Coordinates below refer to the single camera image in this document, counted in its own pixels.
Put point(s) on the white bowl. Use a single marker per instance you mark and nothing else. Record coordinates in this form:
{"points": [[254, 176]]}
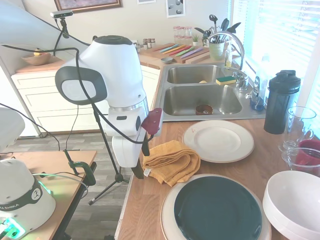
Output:
{"points": [[268, 212], [295, 197]]}

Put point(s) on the dark green c-clamp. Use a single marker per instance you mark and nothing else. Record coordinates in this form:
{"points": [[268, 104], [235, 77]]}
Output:
{"points": [[77, 165]]}

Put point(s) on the pale green utensil holder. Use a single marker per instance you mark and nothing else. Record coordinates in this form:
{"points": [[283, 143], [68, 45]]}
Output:
{"points": [[216, 51]]}

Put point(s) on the purple knife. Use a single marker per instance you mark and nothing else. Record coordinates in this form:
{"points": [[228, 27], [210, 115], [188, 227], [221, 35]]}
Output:
{"points": [[192, 53]]}

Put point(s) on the black shaker bottle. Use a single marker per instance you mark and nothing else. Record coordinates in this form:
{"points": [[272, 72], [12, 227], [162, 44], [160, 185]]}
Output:
{"points": [[280, 105]]}

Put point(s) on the tall clear glass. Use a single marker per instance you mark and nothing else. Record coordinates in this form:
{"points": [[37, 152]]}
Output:
{"points": [[300, 125]]}

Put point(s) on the black slotted spoon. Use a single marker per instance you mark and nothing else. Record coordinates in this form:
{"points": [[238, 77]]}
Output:
{"points": [[213, 18]]}

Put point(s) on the brown bowl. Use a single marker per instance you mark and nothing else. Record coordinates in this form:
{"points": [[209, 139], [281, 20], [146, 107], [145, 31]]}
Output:
{"points": [[200, 110]]}

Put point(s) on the wide white window blind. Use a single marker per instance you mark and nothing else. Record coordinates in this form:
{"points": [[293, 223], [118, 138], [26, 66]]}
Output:
{"points": [[315, 100]]}

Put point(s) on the wrist camera with red mount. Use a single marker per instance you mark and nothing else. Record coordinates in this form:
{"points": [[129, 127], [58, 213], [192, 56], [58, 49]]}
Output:
{"points": [[152, 122]]}

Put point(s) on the green knife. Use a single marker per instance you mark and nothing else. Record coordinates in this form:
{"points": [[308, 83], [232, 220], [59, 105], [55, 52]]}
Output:
{"points": [[186, 52]]}

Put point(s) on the leafy green houseplant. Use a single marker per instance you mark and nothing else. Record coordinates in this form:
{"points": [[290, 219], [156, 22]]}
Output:
{"points": [[206, 37]]}

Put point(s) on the chrome gooseneck faucet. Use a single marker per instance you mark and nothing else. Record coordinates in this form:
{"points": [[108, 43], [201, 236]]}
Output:
{"points": [[237, 42]]}

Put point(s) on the yellow red fruit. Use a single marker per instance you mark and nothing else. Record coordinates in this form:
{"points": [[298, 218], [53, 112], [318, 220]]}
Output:
{"points": [[38, 52]]}

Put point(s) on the white paper poster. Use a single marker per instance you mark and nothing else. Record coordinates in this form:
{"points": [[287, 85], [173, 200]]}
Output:
{"points": [[146, 1]]}

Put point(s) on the yellow cloth towel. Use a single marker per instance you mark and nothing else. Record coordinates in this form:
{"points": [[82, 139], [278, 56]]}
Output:
{"points": [[170, 160]]}

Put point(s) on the wooden fruit bowl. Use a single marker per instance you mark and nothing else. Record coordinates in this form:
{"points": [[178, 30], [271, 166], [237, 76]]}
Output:
{"points": [[37, 60]]}

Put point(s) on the red mug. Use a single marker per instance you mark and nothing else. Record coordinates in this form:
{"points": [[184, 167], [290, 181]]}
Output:
{"points": [[308, 150]]}

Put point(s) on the grey photo poster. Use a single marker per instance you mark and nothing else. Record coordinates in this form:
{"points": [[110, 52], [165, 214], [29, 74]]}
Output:
{"points": [[176, 7]]}

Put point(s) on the wooden cutting board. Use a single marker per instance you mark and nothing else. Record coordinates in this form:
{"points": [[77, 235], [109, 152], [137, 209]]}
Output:
{"points": [[155, 51]]}

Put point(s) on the grey stereo camera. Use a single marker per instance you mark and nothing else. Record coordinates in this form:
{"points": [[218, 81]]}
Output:
{"points": [[61, 14]]}

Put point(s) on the black tripod stand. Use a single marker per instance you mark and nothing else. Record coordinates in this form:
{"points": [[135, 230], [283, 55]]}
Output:
{"points": [[105, 140]]}

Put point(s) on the small green potted plant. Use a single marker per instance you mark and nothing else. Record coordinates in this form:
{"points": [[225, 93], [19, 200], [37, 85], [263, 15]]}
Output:
{"points": [[195, 38]]}

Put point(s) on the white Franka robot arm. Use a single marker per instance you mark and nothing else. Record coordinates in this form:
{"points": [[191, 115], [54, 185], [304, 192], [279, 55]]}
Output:
{"points": [[112, 75]]}

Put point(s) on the pink knife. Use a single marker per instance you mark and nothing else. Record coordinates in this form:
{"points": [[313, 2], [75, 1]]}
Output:
{"points": [[182, 52]]}

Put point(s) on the wood framed picture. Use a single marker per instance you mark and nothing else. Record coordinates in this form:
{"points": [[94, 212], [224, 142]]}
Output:
{"points": [[87, 5]]}

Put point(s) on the clear dish soap bottle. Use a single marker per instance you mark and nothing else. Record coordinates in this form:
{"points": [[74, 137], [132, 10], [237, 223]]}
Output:
{"points": [[258, 100]]}

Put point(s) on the orange knife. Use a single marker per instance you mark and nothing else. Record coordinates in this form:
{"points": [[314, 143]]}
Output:
{"points": [[173, 49]]}

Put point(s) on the glass jar red checked lid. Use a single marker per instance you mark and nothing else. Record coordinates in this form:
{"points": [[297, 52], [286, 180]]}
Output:
{"points": [[176, 35], [182, 35], [188, 32]]}

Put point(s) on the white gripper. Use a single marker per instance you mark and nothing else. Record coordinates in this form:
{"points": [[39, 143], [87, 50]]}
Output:
{"points": [[125, 152]]}

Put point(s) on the small grey bowl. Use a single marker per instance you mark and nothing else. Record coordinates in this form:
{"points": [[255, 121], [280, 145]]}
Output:
{"points": [[166, 60]]}

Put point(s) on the glass salt shaker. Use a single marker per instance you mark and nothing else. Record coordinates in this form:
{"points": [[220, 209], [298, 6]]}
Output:
{"points": [[137, 47]]}

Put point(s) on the small spice jar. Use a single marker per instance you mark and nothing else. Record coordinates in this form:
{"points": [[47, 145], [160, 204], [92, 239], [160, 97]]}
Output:
{"points": [[151, 43], [144, 43], [147, 43]]}

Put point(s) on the stainless steel double sink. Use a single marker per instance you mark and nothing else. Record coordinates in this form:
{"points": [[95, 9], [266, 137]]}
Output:
{"points": [[200, 100]]}

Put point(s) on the white drawer cabinet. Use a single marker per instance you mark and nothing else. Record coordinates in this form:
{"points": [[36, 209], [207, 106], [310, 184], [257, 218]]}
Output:
{"points": [[37, 100]]}

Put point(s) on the white plate with tan rim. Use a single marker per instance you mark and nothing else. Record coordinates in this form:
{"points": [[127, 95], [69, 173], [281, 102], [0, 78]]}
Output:
{"points": [[217, 141]]}

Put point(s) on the black turner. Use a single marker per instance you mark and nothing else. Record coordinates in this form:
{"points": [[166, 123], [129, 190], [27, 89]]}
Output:
{"points": [[235, 27]]}

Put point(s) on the yellow liquid soap bottle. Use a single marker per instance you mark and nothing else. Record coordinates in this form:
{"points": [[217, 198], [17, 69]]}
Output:
{"points": [[228, 58]]}

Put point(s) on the chrome sink knob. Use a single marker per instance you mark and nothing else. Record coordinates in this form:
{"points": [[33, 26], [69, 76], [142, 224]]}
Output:
{"points": [[234, 74]]}

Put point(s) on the yellow green sponge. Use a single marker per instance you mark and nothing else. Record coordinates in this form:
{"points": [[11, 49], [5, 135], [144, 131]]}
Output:
{"points": [[225, 80]]}

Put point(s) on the teal knife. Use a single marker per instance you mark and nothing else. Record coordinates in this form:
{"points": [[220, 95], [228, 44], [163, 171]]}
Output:
{"points": [[169, 48]]}

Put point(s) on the black spatula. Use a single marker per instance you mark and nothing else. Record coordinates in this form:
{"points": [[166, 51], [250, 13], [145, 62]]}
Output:
{"points": [[225, 23]]}

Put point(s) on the dark green plate stack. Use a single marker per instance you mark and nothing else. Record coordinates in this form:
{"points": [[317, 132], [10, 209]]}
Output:
{"points": [[167, 212]]}

